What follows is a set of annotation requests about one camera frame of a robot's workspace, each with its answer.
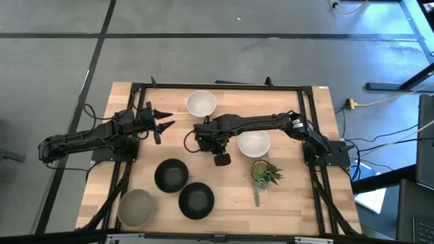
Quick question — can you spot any yellow power cable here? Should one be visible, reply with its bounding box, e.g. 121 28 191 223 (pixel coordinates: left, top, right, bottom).
355 83 434 108

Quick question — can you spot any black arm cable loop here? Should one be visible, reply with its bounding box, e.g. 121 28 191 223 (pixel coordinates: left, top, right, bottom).
83 102 115 122

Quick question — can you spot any black laptop keyboard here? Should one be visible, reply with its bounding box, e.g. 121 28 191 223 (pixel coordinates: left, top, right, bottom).
395 178 434 244

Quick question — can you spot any dark desk foot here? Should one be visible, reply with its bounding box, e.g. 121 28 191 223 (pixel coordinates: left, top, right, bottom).
365 62 434 92

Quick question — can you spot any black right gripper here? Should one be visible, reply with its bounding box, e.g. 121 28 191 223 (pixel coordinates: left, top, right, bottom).
193 122 233 167

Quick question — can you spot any black overhead rig bar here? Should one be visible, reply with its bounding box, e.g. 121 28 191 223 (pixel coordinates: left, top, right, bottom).
0 228 434 244

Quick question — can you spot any black floor cable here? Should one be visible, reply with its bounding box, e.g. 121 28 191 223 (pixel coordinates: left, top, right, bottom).
338 123 420 153

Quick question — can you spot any white paper sheet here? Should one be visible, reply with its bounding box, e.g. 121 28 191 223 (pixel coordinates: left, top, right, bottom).
353 161 388 215

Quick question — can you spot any orange floor cable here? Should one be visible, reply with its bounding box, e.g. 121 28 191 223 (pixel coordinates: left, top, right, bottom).
326 0 370 16

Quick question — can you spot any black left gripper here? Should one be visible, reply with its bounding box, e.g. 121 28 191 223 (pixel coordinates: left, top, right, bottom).
137 100 176 145

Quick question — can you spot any black metal table frame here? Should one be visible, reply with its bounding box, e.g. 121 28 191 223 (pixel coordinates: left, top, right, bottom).
76 76 363 237

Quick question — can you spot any black monitor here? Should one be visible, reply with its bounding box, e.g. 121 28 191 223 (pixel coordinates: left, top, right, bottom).
415 94 434 190

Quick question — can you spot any grey-green bowl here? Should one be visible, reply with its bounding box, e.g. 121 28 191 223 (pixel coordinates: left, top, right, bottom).
117 188 155 229

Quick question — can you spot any potted green succulent plant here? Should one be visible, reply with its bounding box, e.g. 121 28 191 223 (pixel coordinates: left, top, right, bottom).
250 159 284 208

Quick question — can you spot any white bowl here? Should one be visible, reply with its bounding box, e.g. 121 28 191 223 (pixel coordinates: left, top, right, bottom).
186 89 218 118
237 130 271 159

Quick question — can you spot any black bowl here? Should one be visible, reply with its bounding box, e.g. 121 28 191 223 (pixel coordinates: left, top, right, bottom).
178 182 216 220
154 158 190 194

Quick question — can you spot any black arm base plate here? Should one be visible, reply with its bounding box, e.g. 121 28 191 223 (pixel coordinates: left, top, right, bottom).
302 140 352 167
90 135 140 163

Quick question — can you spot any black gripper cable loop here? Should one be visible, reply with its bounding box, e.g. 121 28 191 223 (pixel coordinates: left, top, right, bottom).
183 129 205 155

